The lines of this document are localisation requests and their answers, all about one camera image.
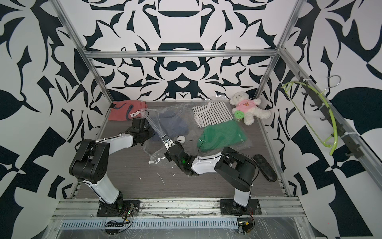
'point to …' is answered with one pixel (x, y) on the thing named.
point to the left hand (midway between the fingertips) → (152, 128)
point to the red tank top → (126, 110)
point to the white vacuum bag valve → (182, 138)
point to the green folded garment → (220, 136)
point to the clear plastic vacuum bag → (154, 150)
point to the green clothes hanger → (285, 86)
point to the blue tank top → (170, 124)
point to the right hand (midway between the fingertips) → (168, 141)
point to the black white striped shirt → (213, 113)
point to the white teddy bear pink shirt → (248, 107)
